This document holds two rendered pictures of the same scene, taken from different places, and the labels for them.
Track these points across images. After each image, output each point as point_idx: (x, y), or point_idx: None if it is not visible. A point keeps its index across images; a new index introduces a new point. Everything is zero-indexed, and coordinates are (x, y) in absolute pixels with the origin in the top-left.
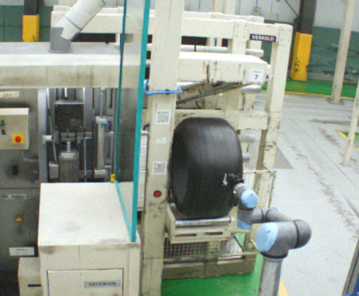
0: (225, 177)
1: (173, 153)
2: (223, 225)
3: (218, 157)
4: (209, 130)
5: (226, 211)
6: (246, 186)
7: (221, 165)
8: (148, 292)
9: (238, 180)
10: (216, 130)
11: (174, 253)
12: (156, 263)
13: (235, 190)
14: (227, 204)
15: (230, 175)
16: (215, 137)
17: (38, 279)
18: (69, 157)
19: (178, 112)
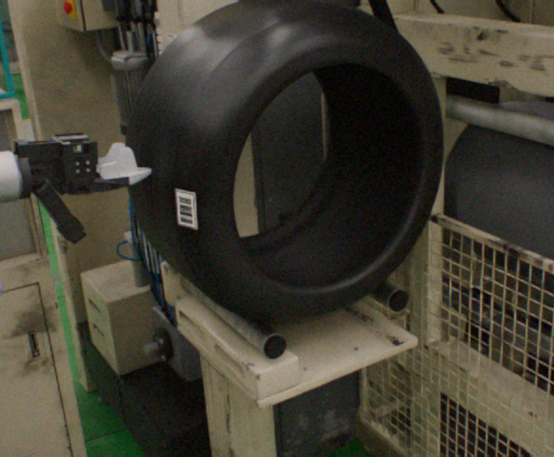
0: (116, 153)
1: (335, 124)
2: (264, 357)
3: (157, 97)
4: (216, 20)
5: (207, 294)
6: None
7: (152, 125)
8: (217, 452)
9: (16, 140)
10: (227, 23)
11: (413, 442)
12: (215, 382)
13: None
14: (179, 263)
15: (73, 137)
16: (198, 40)
17: (93, 294)
18: (113, 61)
19: (471, 25)
